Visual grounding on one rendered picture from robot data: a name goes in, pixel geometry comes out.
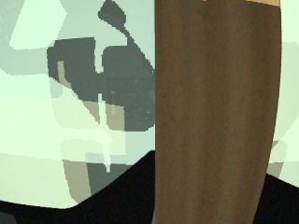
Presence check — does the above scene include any brown wooden board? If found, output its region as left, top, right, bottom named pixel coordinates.
left=154, top=0, right=283, bottom=224

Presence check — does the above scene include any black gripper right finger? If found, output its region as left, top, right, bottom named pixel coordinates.
left=251, top=173, right=299, bottom=224

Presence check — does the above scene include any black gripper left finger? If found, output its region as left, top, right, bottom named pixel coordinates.
left=0, top=150, right=156, bottom=224

